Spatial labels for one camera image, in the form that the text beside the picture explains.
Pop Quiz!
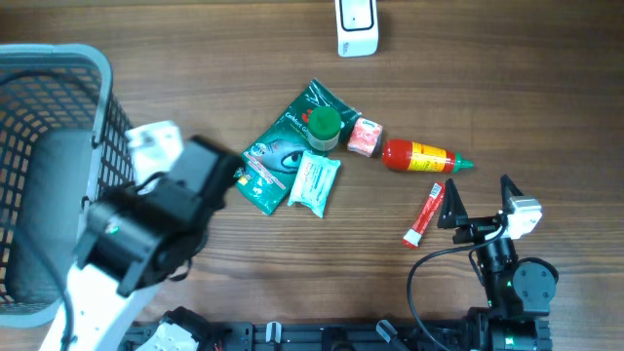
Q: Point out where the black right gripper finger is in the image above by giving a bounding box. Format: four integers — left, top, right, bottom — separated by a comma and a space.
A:
437, 178, 468, 229
500, 175, 524, 213

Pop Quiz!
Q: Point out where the red stick sachet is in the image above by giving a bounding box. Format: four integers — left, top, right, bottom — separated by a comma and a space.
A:
403, 182, 445, 249

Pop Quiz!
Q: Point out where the red sauce bottle green cap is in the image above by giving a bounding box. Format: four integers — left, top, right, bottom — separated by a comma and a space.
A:
381, 138, 475, 173

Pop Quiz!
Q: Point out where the orange tissue pack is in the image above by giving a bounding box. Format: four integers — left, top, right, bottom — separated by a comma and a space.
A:
347, 118, 383, 157

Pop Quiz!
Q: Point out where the teal wet wipes pack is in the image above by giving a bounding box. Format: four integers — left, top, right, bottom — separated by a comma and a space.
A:
287, 151, 341, 218

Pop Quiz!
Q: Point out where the green 3M gloves packet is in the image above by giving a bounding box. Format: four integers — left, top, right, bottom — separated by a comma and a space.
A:
237, 79, 361, 215

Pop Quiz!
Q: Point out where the green lid plastic jar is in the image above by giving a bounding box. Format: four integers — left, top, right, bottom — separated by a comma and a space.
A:
307, 106, 341, 152

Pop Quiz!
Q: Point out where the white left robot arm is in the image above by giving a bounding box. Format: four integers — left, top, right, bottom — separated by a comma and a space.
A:
41, 136, 245, 350

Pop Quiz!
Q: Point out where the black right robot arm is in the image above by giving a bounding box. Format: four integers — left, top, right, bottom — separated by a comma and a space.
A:
438, 175, 559, 351

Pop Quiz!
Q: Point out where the white barcode scanner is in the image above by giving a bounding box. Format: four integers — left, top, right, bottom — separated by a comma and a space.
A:
334, 0, 379, 58

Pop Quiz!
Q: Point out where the grey plastic mesh basket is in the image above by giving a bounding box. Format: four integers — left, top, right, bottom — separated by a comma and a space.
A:
1, 44, 134, 329

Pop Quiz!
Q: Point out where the black right camera cable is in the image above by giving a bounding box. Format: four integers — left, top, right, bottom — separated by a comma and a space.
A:
407, 223, 509, 351

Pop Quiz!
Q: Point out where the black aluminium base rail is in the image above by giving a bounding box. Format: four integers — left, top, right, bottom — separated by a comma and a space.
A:
118, 320, 553, 351

